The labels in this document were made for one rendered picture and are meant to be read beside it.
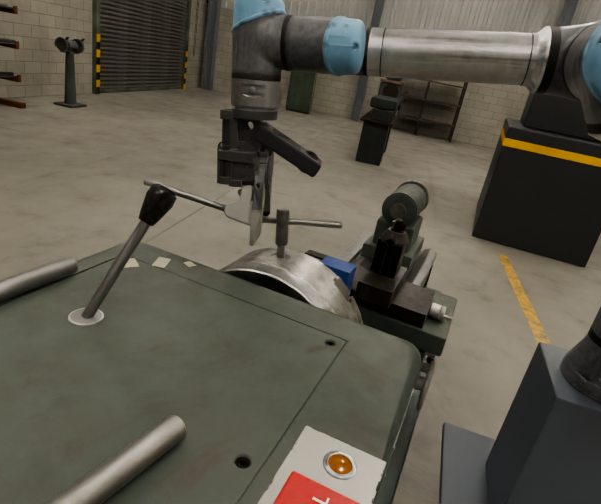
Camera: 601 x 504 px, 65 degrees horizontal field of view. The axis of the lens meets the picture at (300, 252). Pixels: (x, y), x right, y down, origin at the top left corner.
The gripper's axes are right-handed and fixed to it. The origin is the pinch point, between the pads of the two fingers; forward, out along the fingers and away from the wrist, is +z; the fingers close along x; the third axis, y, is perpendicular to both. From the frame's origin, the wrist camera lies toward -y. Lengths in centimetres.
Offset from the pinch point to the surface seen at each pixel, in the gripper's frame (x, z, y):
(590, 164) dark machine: -412, 36, -280
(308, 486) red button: 48.7, 3.4, -10.0
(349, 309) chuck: 3.9, 11.1, -15.9
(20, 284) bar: 29.3, -1.1, 23.6
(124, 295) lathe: 24.9, 1.3, 13.7
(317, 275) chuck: 2.9, 5.8, -10.0
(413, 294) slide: -52, 33, -40
